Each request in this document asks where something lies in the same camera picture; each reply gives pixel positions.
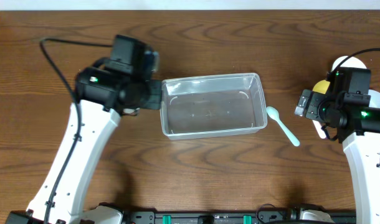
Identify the mint green plastic spoon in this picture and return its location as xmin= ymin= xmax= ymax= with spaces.
xmin=266 ymin=106 xmax=300 ymax=147

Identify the grey plastic cup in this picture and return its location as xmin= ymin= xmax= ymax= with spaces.
xmin=123 ymin=108 xmax=139 ymax=116

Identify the grey plastic bowl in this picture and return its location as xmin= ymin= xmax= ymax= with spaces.
xmin=368 ymin=90 xmax=380 ymax=108

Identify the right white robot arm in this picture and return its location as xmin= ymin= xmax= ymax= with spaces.
xmin=342 ymin=133 xmax=380 ymax=224

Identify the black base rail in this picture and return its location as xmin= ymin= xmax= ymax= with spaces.
xmin=124 ymin=208 xmax=356 ymax=224

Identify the pink plastic fork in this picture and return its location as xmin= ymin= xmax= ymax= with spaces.
xmin=312 ymin=120 xmax=326 ymax=139

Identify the clear plastic storage box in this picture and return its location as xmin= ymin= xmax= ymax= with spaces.
xmin=160 ymin=73 xmax=267 ymax=140

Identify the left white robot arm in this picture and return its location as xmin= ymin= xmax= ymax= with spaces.
xmin=6 ymin=54 xmax=161 ymax=224

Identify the white plastic bowl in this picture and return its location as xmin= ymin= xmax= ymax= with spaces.
xmin=331 ymin=56 xmax=367 ymax=71

